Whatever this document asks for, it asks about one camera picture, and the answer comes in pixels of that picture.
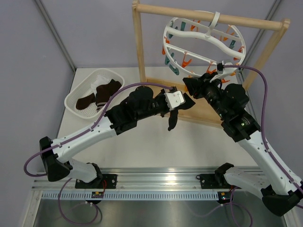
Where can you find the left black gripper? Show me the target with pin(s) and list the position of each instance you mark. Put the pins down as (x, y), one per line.
(162, 96)

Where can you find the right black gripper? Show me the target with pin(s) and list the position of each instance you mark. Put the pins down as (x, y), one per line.
(198, 85)

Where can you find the black sock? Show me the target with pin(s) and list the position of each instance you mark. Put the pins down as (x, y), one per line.
(172, 119)

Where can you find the white round clip hanger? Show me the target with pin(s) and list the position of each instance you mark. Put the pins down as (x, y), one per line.
(194, 47)

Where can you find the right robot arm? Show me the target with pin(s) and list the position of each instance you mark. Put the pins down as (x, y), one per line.
(282, 190)

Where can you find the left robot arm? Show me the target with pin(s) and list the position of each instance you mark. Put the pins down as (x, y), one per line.
(140, 104)

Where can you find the brown sock with stripes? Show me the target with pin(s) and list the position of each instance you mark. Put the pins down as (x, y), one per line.
(104, 92)

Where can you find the white sock in basket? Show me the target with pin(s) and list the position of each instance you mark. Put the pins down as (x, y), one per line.
(100, 80)

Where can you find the white perforated plastic basket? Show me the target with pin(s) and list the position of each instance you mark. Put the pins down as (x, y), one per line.
(84, 89)

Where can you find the dark brown small sock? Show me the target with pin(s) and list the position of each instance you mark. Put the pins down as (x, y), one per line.
(83, 103)

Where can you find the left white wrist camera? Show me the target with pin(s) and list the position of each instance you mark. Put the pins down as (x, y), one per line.
(174, 98)

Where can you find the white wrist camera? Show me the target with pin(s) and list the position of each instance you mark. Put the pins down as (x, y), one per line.
(223, 70)
(174, 98)

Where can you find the wooden hanger rack frame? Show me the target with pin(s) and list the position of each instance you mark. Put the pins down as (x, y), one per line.
(203, 113)

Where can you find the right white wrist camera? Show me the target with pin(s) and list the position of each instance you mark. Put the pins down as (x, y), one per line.
(223, 70)

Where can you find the aluminium mounting rail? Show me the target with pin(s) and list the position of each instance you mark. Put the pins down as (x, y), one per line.
(149, 179)

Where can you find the white slotted cable duct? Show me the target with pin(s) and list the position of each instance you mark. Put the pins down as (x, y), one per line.
(132, 196)

